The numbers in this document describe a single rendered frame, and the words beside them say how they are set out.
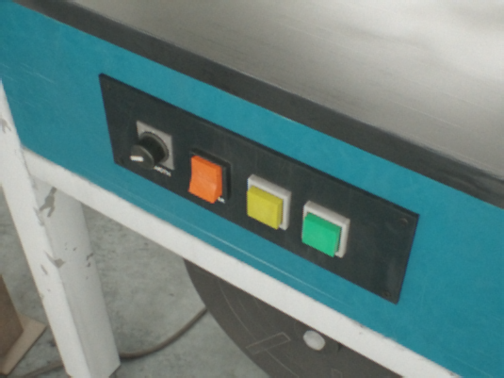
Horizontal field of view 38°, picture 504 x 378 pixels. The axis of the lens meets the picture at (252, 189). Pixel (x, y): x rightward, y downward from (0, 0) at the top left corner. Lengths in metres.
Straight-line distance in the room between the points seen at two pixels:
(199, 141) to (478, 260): 0.20
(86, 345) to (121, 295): 0.30
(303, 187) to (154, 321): 0.77
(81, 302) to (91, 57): 0.43
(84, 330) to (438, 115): 0.62
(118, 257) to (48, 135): 0.67
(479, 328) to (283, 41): 0.22
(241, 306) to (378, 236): 0.53
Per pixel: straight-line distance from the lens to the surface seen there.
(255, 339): 1.03
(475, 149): 0.41
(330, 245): 0.48
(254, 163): 0.49
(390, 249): 0.48
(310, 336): 0.87
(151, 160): 0.53
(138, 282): 1.27
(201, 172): 0.52
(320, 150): 0.46
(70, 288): 0.88
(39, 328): 1.24
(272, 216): 0.50
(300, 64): 0.46
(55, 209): 0.79
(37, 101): 0.64
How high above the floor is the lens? 1.01
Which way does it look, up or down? 46 degrees down
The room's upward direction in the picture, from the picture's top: straight up
